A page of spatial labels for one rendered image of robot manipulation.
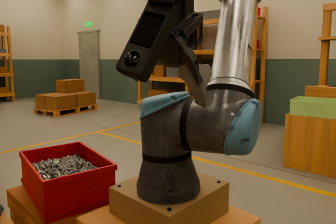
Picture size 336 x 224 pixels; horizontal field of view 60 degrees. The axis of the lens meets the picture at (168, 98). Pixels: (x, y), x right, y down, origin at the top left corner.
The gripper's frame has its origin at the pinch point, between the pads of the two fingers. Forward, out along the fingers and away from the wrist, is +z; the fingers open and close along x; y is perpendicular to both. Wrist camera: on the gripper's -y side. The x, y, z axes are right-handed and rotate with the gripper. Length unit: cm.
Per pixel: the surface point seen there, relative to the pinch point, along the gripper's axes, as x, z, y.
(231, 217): -15.2, 34.4, 1.5
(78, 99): 445, 412, 255
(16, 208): 44, 48, -24
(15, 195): 48, 47, -21
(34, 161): 53, 46, -10
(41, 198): 29.9, 34.5, -19.8
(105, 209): 12.8, 34.4, -13.1
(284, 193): -25, 219, 135
